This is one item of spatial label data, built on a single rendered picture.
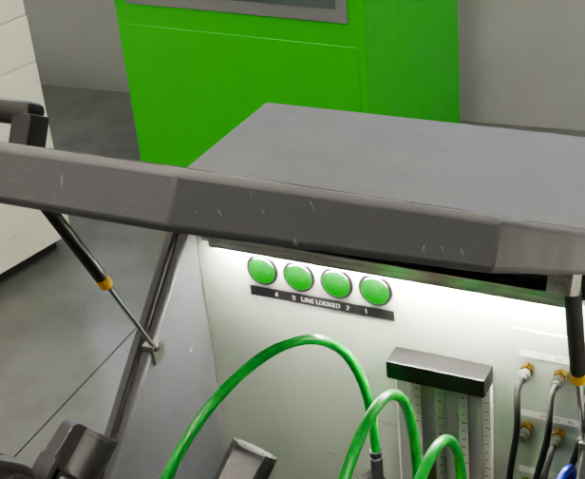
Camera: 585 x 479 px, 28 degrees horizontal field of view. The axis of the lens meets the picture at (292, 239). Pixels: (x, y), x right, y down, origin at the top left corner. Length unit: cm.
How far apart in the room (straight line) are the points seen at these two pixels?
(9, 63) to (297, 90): 108
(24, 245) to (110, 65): 191
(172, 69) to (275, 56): 47
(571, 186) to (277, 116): 53
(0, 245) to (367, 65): 159
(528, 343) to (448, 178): 26
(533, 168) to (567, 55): 368
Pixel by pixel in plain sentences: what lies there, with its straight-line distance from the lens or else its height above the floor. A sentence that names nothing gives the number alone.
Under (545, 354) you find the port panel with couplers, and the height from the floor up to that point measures 133.
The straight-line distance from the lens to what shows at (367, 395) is 162.
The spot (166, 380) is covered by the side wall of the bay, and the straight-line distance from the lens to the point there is 175.
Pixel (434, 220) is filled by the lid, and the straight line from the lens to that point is 72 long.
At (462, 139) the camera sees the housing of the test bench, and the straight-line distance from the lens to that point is 178.
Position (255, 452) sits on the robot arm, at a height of 140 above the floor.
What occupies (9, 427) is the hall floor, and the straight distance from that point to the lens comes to 388.
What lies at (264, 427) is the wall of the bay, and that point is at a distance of 189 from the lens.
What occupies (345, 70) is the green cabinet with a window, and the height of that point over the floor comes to 80.
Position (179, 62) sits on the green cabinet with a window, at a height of 76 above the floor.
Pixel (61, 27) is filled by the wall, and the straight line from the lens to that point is 643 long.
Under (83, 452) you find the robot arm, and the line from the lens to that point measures 141.
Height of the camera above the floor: 224
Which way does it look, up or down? 29 degrees down
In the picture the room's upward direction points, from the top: 6 degrees counter-clockwise
